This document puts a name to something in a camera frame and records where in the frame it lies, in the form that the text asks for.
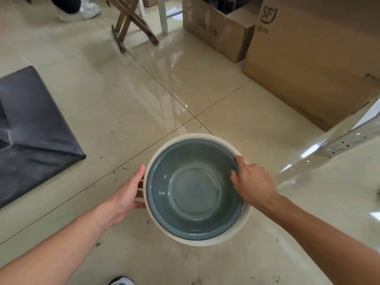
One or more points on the white table leg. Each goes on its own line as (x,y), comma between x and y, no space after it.
(163,14)

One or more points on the person's left forearm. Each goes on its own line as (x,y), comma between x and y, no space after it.
(56,246)

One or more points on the person's left hand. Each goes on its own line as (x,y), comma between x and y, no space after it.
(124,198)

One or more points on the perforated metal shelf post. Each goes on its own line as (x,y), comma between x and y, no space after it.
(347,136)

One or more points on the person's right thumb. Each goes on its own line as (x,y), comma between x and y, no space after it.
(235,179)

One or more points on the person's right forearm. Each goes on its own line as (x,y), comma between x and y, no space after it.
(323,240)

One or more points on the person's right hand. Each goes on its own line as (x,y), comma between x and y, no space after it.
(255,184)

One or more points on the small open cardboard box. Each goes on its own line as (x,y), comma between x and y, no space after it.
(219,32)

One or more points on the blue-grey plastic basin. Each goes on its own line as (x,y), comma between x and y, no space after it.
(193,186)

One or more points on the wooden folding stool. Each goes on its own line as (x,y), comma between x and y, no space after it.
(130,17)

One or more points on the low cardboard box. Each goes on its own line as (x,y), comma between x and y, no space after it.
(150,0)

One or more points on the person's left thumb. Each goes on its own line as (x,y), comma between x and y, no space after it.
(139,176)

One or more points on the person's black white shoe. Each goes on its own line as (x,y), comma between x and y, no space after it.
(121,281)

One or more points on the large cardboard box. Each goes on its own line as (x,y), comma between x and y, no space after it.
(314,56)

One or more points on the white plastic basin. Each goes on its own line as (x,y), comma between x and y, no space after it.
(237,227)

